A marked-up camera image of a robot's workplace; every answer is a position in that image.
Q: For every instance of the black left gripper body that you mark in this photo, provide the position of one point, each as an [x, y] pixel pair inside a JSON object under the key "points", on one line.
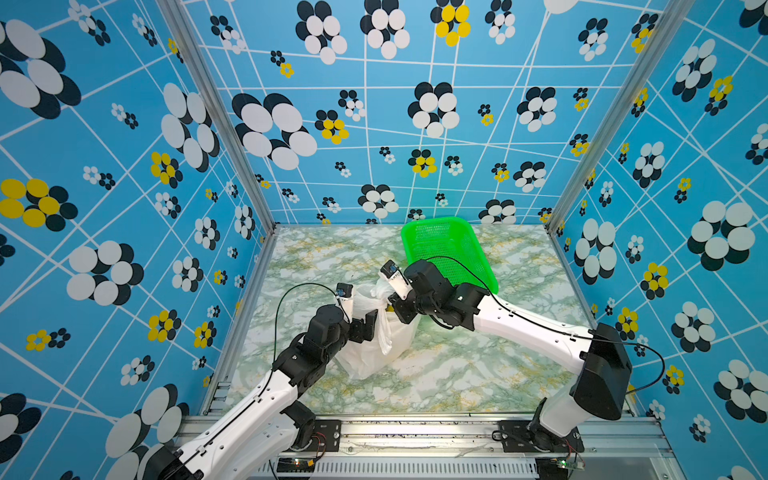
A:
{"points": [[344, 336]]}

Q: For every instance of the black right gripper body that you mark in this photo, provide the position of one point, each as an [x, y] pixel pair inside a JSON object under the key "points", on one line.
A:
{"points": [[429, 308]]}

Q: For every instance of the white plastic bag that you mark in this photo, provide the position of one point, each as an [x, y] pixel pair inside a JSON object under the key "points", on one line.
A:
{"points": [[392, 338]]}

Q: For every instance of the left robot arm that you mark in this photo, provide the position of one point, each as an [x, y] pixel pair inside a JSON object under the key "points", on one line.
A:
{"points": [[271, 419]]}

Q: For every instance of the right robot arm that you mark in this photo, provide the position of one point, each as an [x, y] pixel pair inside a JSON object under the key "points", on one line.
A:
{"points": [[596, 357]]}

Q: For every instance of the green plastic basket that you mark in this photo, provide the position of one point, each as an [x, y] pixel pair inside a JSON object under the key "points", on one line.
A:
{"points": [[451, 244]]}

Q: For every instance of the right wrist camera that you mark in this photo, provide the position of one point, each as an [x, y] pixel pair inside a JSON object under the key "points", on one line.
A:
{"points": [[392, 274]]}

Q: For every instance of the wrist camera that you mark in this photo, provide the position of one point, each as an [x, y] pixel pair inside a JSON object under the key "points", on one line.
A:
{"points": [[344, 291], [392, 274]]}

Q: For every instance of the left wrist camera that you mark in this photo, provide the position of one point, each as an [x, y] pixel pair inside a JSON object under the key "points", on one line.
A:
{"points": [[344, 291]]}

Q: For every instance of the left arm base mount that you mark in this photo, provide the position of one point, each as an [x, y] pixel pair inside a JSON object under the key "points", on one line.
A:
{"points": [[321, 435]]}

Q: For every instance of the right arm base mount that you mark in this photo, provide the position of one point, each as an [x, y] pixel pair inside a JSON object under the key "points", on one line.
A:
{"points": [[516, 436]]}

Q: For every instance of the front aluminium rail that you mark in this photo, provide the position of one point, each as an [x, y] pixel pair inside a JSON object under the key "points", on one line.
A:
{"points": [[461, 447]]}

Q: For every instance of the left aluminium frame post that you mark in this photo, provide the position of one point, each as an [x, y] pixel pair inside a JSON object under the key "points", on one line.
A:
{"points": [[181, 29]]}

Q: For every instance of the aluminium frame post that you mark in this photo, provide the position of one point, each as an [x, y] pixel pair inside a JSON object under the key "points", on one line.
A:
{"points": [[181, 29], [670, 22]]}

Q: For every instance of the right aluminium frame post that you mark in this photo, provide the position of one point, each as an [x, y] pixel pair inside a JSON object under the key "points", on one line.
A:
{"points": [[670, 22]]}

